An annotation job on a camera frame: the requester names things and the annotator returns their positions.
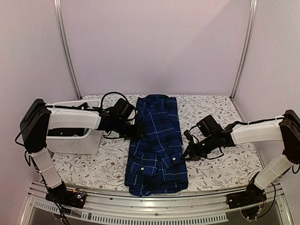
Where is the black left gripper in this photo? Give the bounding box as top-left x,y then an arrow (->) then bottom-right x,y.
113,118 -> 147,140

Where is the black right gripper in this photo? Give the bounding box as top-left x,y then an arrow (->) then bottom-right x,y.
180,135 -> 217,161

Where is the blue plaid long sleeve shirt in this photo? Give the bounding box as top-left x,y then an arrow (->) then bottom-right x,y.
124,94 -> 188,197

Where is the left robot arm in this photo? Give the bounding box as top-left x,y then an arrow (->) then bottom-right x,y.
15,95 -> 145,203

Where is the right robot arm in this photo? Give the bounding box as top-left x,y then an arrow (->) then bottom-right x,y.
182,110 -> 300,204

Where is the floral patterned table cloth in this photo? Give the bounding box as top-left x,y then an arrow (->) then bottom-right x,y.
51,95 -> 262,192

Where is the white plastic bin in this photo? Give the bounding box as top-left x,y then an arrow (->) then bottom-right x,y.
46,99 -> 103,154

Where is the black shirt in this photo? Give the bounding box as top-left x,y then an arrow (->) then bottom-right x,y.
47,128 -> 88,137

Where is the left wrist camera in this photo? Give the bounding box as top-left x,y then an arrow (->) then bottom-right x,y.
112,98 -> 135,120

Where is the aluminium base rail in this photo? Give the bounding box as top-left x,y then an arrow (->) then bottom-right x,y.
20,180 -> 293,225

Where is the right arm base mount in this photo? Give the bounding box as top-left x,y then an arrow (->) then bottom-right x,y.
226,185 -> 267,220

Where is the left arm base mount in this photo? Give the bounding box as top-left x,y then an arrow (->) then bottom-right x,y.
45,184 -> 87,209

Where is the left aluminium frame post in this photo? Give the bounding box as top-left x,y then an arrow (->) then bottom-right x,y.
53,0 -> 82,99

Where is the aluminium frame post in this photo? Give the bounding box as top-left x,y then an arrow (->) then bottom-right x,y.
230,0 -> 258,102
53,0 -> 82,99

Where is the right aluminium frame post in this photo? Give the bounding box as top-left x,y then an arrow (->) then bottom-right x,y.
230,0 -> 258,102

